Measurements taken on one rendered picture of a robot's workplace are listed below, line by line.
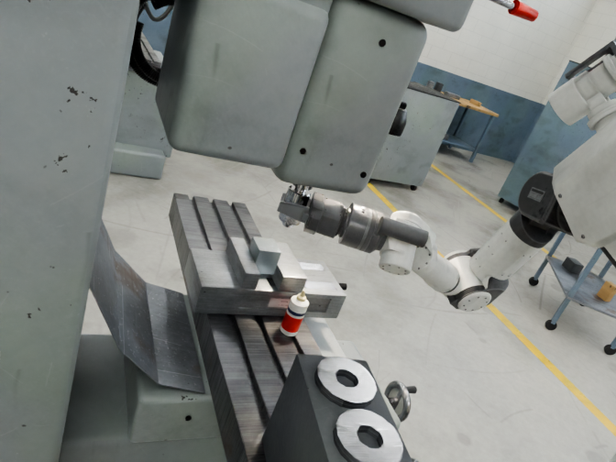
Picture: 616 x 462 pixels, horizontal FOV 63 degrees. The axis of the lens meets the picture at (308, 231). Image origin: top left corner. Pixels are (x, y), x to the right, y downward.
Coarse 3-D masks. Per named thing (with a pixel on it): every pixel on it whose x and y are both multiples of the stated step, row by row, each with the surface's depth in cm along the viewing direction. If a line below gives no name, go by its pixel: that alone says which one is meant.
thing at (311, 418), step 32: (288, 384) 76; (320, 384) 70; (352, 384) 73; (288, 416) 74; (320, 416) 65; (352, 416) 65; (384, 416) 69; (288, 448) 72; (320, 448) 62; (352, 448) 61; (384, 448) 62
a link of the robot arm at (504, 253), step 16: (496, 240) 110; (512, 240) 106; (448, 256) 120; (480, 256) 114; (496, 256) 110; (512, 256) 108; (528, 256) 108; (480, 272) 114; (496, 272) 112; (512, 272) 112; (496, 288) 113; (464, 304) 115; (480, 304) 116
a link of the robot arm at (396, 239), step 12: (372, 216) 99; (384, 216) 98; (372, 228) 99; (384, 228) 97; (396, 228) 97; (408, 228) 97; (420, 228) 98; (372, 240) 99; (384, 240) 100; (396, 240) 100; (408, 240) 97; (420, 240) 97; (384, 252) 101; (396, 252) 99; (408, 252) 100; (384, 264) 100; (396, 264) 98; (408, 264) 99
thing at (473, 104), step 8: (440, 88) 818; (456, 96) 812; (464, 104) 790; (472, 104) 822; (480, 104) 830; (464, 112) 885; (488, 112) 813; (456, 128) 897; (488, 128) 834; (448, 136) 832; (448, 144) 911; (456, 144) 834; (464, 144) 858; (480, 144) 845; (472, 160) 858
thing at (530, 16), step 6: (492, 0) 82; (498, 0) 82; (504, 0) 83; (516, 0) 84; (504, 6) 84; (510, 6) 84; (516, 6) 84; (522, 6) 84; (528, 6) 85; (510, 12) 85; (516, 12) 84; (522, 12) 84; (528, 12) 85; (534, 12) 85; (522, 18) 86; (528, 18) 86; (534, 18) 86
